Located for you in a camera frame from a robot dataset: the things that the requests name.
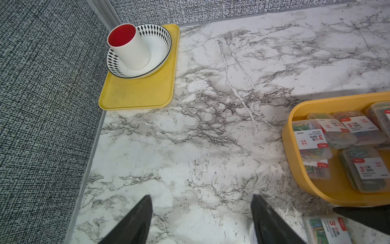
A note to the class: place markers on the white cup red inside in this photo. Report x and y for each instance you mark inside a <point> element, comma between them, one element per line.
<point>126,42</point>

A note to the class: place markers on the white patterned bowl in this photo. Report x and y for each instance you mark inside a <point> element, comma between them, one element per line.
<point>159,42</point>

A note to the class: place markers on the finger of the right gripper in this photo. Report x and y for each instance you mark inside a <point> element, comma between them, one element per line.
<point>376,217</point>

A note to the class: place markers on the paper clip box underneath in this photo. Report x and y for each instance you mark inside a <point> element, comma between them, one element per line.
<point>317,170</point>

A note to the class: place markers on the paper clip box right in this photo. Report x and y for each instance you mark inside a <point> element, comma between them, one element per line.
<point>379,114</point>

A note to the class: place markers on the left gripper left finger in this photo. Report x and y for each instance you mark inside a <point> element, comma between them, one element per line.
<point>134,227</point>

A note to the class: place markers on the yellow plastic storage box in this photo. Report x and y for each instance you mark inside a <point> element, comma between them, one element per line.
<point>337,190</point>

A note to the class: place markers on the yellow flat tray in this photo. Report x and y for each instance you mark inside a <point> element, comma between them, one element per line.
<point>154,91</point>

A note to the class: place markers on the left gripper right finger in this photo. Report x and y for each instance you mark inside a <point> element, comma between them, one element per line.
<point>269,227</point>

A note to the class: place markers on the clear paper clip box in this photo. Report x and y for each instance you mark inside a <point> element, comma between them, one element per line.
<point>328,230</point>

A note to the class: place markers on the paper clip box far left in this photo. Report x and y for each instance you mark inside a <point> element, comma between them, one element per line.
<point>311,140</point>

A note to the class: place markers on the paper clip box front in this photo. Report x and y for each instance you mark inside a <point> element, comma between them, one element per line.
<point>366,170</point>

